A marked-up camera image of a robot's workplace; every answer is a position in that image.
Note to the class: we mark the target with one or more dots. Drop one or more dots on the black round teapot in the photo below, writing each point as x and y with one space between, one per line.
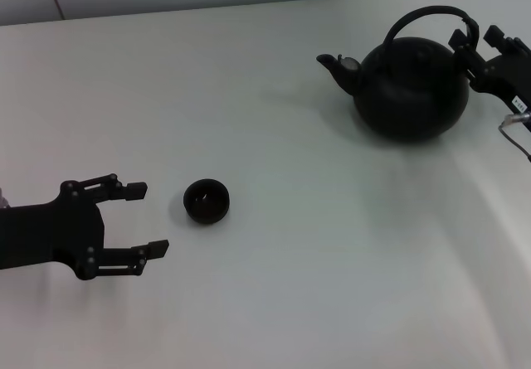
410 91

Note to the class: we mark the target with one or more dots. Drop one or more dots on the left gripper connector plug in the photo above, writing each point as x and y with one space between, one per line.
2 198

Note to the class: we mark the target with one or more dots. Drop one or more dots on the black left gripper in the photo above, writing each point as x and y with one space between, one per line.
50 232

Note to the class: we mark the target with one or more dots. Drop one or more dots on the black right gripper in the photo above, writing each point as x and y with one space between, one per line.
506 81

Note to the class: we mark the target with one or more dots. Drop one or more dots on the small black teacup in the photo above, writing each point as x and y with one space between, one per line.
206 207

